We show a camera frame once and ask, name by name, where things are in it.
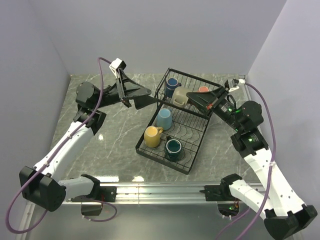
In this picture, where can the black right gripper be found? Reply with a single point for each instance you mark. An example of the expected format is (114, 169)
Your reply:
(203, 100)

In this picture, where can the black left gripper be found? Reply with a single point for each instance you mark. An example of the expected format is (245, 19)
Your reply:
(129, 88)

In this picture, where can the pink mug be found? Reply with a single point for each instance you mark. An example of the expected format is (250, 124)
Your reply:
(203, 89)

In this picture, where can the grey-green ceramic mug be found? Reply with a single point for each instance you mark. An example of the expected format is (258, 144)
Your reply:
(179, 97)

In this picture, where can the dark blue glazed mug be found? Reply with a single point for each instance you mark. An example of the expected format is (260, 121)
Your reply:
(170, 85)

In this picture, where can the light blue mug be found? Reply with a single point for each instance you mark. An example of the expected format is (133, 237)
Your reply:
(164, 119)

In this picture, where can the cream yellow mug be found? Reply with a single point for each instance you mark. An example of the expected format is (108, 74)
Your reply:
(152, 136)

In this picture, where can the black wire dish rack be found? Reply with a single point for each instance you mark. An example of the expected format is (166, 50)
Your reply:
(189, 125)

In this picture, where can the dark green mug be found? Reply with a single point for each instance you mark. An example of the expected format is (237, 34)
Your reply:
(173, 149)

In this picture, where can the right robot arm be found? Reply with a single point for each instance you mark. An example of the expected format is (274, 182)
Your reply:
(283, 212)

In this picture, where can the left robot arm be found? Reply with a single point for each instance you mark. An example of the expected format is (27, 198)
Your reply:
(42, 184)

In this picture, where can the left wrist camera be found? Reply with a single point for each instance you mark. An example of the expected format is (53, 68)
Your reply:
(117, 64)

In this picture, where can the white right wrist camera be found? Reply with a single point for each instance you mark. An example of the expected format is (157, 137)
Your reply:
(232, 85)

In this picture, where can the white aluminium side rail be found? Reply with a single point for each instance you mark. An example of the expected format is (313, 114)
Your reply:
(246, 86)

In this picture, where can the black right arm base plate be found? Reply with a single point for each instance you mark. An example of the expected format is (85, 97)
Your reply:
(217, 193)

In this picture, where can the aluminium front rail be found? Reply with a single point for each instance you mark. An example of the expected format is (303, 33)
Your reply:
(150, 192)

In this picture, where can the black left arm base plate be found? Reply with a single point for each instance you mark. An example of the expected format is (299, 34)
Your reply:
(105, 194)

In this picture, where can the black box under rail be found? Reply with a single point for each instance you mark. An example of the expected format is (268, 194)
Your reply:
(91, 210)

